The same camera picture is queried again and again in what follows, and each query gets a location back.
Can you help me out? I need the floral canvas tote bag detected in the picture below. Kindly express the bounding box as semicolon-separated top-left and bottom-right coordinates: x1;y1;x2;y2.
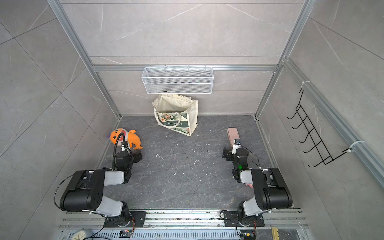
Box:
152;94;199;137

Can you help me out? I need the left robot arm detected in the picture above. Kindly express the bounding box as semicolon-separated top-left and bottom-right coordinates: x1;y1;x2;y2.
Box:
54;128;143;220

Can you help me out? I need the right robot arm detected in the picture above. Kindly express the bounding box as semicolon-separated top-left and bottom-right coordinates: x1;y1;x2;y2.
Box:
222;147;293;220

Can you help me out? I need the orange shark plush toy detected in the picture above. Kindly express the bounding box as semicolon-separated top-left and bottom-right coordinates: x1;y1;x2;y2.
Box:
110;128;143;150

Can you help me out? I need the pink glasses case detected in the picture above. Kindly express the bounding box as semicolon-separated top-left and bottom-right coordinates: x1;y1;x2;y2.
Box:
227;128;240;147

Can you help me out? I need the white round clock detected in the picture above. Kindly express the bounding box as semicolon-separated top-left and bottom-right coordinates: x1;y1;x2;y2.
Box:
70;230;93;240

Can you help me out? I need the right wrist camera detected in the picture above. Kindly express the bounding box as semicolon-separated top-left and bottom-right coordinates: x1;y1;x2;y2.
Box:
232;139;242;155

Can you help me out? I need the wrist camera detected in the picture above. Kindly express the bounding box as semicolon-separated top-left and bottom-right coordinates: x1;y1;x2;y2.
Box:
232;139;242;155
121;141;130;152

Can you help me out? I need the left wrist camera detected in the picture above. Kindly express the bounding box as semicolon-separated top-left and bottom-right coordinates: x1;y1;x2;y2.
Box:
121;141;130;152

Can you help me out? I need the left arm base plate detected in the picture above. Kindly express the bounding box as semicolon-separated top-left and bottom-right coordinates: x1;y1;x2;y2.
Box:
103;211;147;228

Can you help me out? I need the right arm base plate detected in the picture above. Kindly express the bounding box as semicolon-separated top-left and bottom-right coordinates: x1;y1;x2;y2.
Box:
219;210;265;228

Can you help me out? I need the white wire mesh basket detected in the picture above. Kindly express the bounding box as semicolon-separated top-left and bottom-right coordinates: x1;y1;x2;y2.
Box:
142;67;214;95

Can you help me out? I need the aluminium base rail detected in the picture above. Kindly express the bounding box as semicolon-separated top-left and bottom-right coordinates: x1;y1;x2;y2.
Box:
58;209;308;231

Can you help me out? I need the black wire hook rack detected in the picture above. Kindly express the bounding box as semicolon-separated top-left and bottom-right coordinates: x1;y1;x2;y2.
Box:
287;89;352;168

